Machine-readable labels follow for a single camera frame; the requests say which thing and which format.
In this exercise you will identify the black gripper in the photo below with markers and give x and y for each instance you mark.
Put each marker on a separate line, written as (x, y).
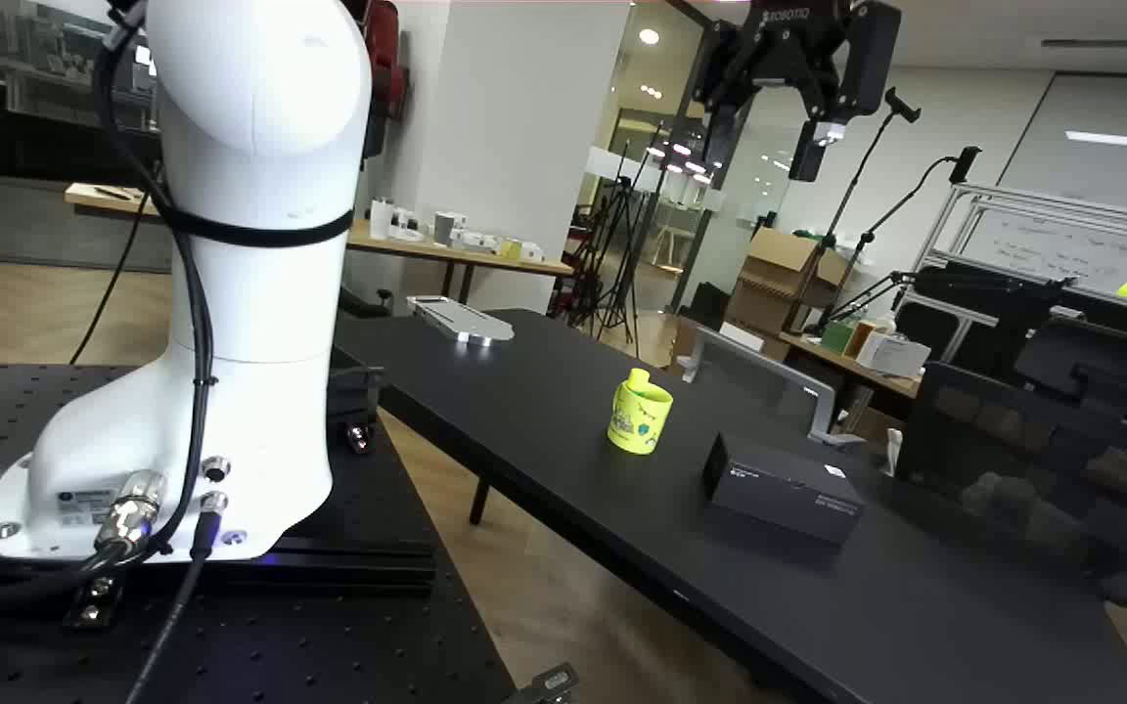
(832, 52)

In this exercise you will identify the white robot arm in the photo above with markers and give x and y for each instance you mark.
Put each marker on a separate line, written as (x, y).
(215, 447)

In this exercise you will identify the white whiteboard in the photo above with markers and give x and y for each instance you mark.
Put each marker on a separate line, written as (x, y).
(1032, 230)

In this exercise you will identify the yellow-green mug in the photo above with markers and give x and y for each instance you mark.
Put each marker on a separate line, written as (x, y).
(640, 412)

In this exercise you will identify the wooden side table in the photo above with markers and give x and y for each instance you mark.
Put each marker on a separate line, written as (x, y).
(458, 263)

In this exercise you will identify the black rectangular box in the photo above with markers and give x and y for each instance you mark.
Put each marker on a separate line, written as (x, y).
(788, 491)

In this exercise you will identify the white slicer board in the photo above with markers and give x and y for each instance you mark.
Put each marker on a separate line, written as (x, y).
(458, 318)

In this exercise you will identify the black optical breadboard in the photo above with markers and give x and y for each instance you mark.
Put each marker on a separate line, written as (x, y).
(390, 629)

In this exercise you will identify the black camera tripod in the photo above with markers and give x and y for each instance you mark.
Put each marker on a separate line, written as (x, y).
(609, 258)

